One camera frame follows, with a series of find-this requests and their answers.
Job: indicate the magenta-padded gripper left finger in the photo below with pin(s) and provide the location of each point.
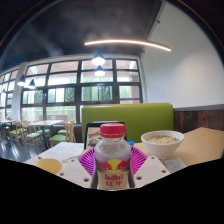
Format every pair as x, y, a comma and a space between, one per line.
74, 171

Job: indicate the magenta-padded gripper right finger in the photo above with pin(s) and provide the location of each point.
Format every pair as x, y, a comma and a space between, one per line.
150, 170

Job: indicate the clear red-capped drink bottle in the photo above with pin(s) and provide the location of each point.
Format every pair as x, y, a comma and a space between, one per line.
112, 156

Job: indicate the white paper sheet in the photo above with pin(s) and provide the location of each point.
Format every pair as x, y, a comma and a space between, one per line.
61, 150

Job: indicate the small printed paper card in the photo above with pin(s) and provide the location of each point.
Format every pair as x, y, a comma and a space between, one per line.
175, 165

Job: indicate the yellow round cup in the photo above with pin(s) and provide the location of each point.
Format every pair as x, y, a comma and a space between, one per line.
49, 165

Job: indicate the white ceramic bowl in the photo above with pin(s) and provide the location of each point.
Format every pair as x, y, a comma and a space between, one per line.
162, 146

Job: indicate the small blue-capped white bottle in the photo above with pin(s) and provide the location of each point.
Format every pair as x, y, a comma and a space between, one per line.
131, 143

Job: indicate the black laptop with stickers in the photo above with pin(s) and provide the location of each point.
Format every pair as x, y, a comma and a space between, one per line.
91, 136

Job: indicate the green upholstered bench backrest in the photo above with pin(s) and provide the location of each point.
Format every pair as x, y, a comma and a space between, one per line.
150, 120

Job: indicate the wooden chairs with green seats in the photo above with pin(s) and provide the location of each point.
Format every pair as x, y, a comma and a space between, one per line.
33, 135

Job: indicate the wooden dining table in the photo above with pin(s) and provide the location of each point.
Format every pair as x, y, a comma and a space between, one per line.
6, 122
46, 122

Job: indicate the black pendant ceiling lamps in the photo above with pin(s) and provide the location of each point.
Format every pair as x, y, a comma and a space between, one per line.
98, 60

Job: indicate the curved linear ceiling light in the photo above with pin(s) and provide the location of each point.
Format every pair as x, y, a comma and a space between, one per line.
133, 42

